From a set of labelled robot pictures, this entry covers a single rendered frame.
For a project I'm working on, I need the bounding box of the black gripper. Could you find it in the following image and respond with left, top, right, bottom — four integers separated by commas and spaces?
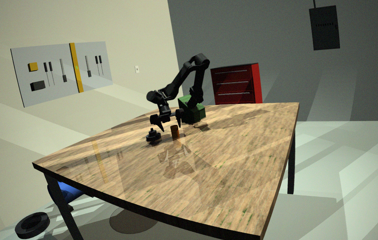
150, 102, 184, 132

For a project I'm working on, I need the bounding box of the orange cylinder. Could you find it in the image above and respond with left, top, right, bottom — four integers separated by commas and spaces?
170, 125, 179, 138

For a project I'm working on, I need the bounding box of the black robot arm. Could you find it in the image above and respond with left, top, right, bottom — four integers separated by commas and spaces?
146, 53, 210, 109

